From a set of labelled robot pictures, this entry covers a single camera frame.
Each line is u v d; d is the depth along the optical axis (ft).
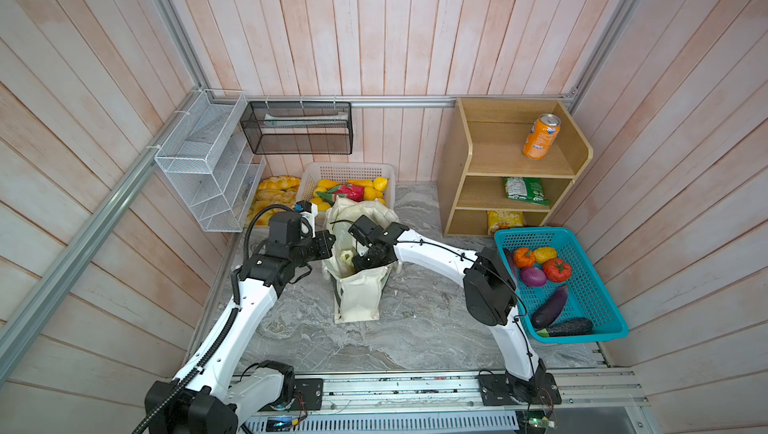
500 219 3.41
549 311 2.76
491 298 1.73
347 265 2.67
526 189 2.98
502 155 2.81
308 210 2.28
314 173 3.74
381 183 3.70
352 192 3.46
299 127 3.45
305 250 2.11
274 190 3.68
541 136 2.51
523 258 3.06
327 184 3.75
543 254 3.13
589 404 2.42
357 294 2.50
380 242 2.17
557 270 2.96
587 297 2.81
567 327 2.64
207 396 1.25
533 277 2.90
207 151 2.30
